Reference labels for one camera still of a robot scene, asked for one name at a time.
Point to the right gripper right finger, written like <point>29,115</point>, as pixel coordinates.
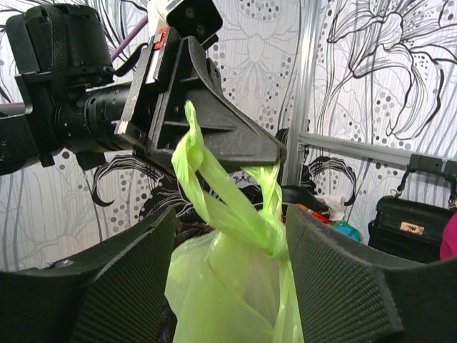
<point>350,292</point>

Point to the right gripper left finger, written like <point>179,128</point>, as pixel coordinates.
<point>110,292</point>

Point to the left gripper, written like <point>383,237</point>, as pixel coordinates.
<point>170,72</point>

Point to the green trash bag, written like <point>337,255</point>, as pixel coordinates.
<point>234,284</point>

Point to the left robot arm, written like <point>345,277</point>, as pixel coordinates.
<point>75,99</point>

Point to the magenta cloth bag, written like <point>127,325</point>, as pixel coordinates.
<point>448,248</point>

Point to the colourful printed cloth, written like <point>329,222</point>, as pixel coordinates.
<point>340,226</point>

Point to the black hat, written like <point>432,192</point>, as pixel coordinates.
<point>292,194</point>

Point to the black leather handbag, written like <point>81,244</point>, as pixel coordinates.
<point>413,230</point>

